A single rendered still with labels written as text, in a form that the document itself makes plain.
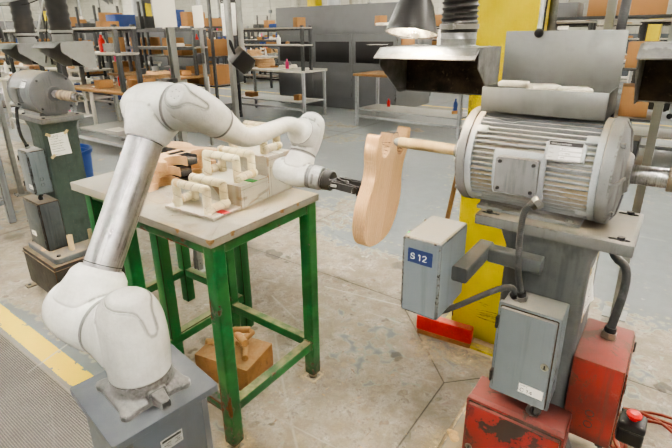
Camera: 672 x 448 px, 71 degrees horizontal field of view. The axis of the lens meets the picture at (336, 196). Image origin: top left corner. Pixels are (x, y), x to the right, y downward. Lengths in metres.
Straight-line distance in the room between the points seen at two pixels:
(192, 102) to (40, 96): 1.99
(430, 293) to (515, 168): 0.36
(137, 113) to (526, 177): 1.04
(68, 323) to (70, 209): 2.07
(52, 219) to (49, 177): 0.26
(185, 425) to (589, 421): 1.04
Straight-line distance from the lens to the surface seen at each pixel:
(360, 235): 1.54
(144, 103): 1.42
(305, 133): 1.74
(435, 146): 1.39
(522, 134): 1.22
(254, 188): 1.87
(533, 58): 1.37
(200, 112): 1.32
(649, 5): 6.03
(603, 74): 1.34
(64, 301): 1.42
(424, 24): 1.26
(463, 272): 1.16
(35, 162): 3.31
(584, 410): 1.48
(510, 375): 1.36
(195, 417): 1.40
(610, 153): 1.18
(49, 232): 3.38
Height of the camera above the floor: 1.57
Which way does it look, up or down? 19 degrees down
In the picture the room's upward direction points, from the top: 1 degrees counter-clockwise
